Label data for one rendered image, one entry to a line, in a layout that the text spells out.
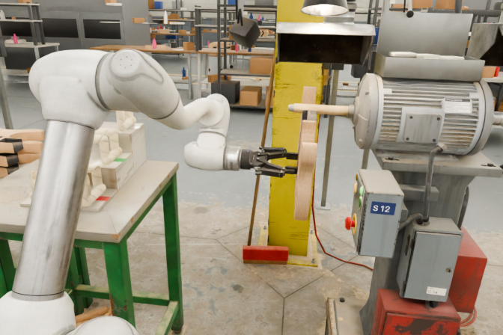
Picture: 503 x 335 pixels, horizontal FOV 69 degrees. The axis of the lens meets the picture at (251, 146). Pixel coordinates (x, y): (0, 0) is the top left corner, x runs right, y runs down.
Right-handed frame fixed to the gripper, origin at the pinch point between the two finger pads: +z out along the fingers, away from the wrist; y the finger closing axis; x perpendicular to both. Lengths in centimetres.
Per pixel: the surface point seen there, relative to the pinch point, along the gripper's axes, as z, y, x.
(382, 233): 23.8, 33.9, 7.2
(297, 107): -1.4, -6.4, 19.7
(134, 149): -65, -7, -5
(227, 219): -49, -87, -144
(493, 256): 143, -70, -135
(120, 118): -70, -11, 6
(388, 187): 24.3, 26.2, 17.3
